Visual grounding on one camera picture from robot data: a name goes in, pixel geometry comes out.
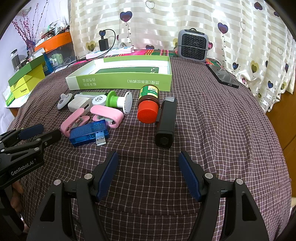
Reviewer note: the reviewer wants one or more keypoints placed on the colourful plaid cloth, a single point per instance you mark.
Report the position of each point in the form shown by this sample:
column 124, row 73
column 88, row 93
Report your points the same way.
column 170, row 53

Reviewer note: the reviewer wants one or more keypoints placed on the brown jar red lid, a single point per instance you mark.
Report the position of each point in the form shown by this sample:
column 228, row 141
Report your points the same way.
column 148, row 104

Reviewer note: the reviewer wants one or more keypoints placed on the purple flower branches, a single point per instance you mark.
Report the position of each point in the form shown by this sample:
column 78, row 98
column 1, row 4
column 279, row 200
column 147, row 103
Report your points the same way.
column 28, row 29

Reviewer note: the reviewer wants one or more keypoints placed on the white power strip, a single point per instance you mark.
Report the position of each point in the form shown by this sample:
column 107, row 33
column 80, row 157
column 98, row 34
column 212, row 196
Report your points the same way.
column 117, row 51

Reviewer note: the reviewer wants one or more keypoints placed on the grey portable fan heater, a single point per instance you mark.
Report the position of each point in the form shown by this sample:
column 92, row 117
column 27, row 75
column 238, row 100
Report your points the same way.
column 192, row 44

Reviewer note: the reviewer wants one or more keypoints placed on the pink folding clip front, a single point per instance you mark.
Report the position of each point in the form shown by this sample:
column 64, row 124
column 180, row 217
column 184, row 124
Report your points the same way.
column 76, row 119

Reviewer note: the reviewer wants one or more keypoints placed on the white wall charger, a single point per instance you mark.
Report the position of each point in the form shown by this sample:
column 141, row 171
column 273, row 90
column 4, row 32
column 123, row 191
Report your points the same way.
column 80, row 102

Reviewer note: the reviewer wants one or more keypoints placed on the black power adapter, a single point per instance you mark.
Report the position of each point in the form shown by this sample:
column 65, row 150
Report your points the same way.
column 103, row 44

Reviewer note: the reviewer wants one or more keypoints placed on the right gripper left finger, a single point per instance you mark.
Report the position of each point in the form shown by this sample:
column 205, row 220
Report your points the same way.
column 54, row 219

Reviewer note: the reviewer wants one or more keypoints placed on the person left hand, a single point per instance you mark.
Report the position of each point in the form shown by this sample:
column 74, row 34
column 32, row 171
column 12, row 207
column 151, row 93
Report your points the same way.
column 16, row 197

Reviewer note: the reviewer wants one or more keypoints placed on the white smiley face gadget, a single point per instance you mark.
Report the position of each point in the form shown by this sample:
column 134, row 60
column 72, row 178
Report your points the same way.
column 64, row 100

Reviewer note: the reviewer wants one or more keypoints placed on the black smartphone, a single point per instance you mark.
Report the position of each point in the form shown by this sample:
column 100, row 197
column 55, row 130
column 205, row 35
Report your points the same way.
column 222, row 76

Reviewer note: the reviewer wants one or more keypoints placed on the heart pattern curtain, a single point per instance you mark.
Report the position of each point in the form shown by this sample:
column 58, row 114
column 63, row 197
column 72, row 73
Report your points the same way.
column 248, row 38

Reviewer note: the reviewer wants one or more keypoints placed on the black rectangular device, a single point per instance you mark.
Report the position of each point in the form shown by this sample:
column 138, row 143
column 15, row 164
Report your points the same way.
column 165, row 122

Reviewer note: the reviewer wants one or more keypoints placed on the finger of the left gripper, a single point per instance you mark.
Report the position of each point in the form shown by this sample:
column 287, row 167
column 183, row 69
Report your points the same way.
column 40, row 142
column 30, row 131

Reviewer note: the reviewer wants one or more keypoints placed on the orange lid storage bin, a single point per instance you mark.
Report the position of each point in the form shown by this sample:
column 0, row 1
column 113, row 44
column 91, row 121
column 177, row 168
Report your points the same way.
column 59, row 50

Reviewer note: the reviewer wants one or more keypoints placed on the wooden cabinet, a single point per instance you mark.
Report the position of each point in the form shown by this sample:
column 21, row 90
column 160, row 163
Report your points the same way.
column 282, row 117

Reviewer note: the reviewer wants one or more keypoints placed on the green white cardboard box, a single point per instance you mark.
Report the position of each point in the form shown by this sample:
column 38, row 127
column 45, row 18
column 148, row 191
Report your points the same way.
column 123, row 72

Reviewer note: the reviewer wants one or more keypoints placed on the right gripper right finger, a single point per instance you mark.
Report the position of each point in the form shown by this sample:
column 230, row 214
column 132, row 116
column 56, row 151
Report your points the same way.
column 242, row 218

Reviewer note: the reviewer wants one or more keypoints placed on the green white spool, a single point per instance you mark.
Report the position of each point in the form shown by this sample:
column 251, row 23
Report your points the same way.
column 124, row 102

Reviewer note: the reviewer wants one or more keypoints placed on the blue usb tester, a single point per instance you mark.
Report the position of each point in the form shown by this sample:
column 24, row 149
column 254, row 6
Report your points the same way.
column 92, row 132

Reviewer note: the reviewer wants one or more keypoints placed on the green yellow box stack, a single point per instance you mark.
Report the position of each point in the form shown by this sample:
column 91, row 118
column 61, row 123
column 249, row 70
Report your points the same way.
column 24, row 80

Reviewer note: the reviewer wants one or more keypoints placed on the silver metal lighter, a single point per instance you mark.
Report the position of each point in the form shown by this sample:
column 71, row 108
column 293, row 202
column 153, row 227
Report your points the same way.
column 90, row 94

